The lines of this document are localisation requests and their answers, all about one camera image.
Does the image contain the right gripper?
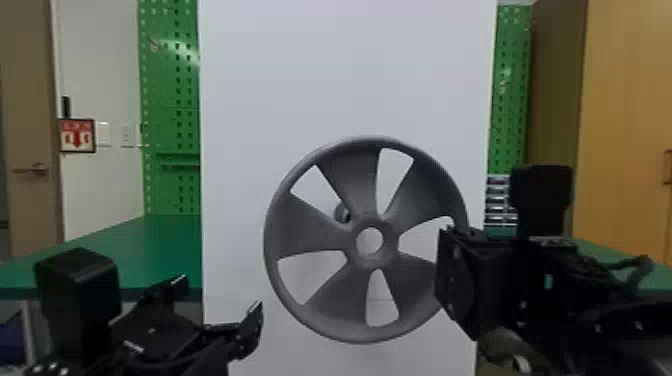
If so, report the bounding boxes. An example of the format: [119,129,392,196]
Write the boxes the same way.
[435,225,585,341]

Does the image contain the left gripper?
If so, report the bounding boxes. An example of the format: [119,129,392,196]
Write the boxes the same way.
[73,273,265,376]

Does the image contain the grey wheel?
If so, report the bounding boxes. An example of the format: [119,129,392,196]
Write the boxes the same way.
[262,135,470,345]

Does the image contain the wooden cupboard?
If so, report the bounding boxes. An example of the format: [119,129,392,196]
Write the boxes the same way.
[526,0,672,264]

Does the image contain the white panel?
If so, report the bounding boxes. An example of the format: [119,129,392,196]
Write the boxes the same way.
[197,0,499,376]

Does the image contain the beige door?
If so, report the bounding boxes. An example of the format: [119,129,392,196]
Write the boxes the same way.
[0,0,65,260]

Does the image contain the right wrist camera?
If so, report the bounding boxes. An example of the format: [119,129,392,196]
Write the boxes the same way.
[508,163,575,240]

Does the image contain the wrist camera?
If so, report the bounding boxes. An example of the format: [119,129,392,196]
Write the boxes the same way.
[33,247,123,365]
[508,163,575,240]

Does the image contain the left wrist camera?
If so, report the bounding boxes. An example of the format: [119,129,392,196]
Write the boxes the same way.
[33,247,123,365]

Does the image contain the black cable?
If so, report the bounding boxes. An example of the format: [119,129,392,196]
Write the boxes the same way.
[607,254,656,296]

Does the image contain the red wall sign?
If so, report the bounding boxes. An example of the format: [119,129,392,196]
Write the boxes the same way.
[57,117,98,155]

